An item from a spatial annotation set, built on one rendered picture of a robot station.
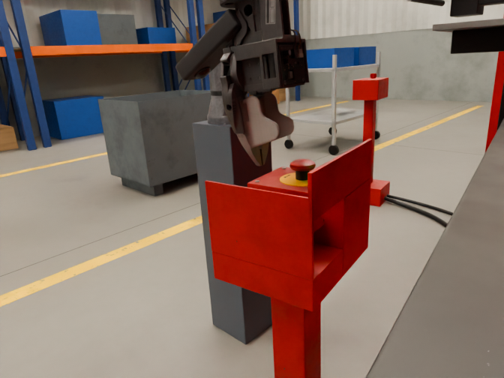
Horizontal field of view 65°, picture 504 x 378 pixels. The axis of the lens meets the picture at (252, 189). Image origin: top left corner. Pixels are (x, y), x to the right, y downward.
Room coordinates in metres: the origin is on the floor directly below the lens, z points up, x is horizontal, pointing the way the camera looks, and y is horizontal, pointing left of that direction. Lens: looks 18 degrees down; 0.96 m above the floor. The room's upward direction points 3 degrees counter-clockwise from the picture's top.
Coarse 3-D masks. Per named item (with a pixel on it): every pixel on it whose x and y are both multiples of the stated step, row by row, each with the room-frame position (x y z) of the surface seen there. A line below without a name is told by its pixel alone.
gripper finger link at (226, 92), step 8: (224, 80) 0.49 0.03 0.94; (224, 88) 0.49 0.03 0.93; (232, 88) 0.48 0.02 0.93; (224, 96) 0.48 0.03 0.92; (232, 96) 0.48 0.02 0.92; (240, 96) 0.49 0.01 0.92; (224, 104) 0.49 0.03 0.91; (232, 104) 0.48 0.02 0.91; (240, 104) 0.49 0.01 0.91; (232, 112) 0.48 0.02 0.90; (240, 112) 0.49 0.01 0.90; (232, 120) 0.49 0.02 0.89; (240, 120) 0.49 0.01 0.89; (232, 128) 0.49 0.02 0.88; (240, 128) 0.49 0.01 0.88
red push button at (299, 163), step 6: (294, 162) 0.58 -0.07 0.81; (300, 162) 0.58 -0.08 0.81; (306, 162) 0.58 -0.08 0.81; (312, 162) 0.58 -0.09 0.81; (294, 168) 0.57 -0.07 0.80; (300, 168) 0.57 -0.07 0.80; (306, 168) 0.57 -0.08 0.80; (312, 168) 0.57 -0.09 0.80; (300, 174) 0.58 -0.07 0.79; (306, 174) 0.57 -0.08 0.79; (300, 180) 0.58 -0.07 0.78
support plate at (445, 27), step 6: (438, 24) 0.71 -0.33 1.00; (444, 24) 0.70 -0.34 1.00; (450, 24) 0.70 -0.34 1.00; (456, 24) 0.69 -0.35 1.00; (462, 24) 0.69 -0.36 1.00; (468, 24) 0.68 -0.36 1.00; (474, 24) 0.68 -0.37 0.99; (480, 24) 0.67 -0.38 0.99; (486, 24) 0.67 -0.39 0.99; (492, 24) 0.66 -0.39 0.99; (498, 24) 0.66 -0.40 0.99; (432, 30) 0.71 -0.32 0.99; (438, 30) 0.71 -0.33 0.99; (444, 30) 0.72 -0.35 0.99; (450, 30) 0.74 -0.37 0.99; (456, 30) 0.76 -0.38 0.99
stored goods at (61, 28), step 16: (48, 16) 5.91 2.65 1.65; (64, 16) 5.61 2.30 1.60; (80, 16) 5.75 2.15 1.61; (96, 16) 5.90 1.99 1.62; (112, 16) 6.47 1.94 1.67; (128, 16) 6.65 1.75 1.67; (48, 32) 6.00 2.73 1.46; (64, 32) 5.58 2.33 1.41; (80, 32) 5.72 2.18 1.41; (96, 32) 5.87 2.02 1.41; (112, 32) 6.44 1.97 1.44; (128, 32) 6.62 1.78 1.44; (144, 32) 6.91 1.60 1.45; (160, 32) 7.02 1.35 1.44
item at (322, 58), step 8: (336, 48) 3.95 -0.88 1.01; (344, 48) 4.05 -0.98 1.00; (352, 48) 4.16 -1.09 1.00; (312, 56) 4.11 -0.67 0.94; (320, 56) 4.04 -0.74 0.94; (328, 56) 3.97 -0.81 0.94; (344, 56) 4.06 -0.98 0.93; (352, 56) 4.17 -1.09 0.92; (312, 64) 4.11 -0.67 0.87; (320, 64) 4.04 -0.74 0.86; (328, 64) 3.97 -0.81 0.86; (344, 64) 4.06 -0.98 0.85; (352, 64) 4.17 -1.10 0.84
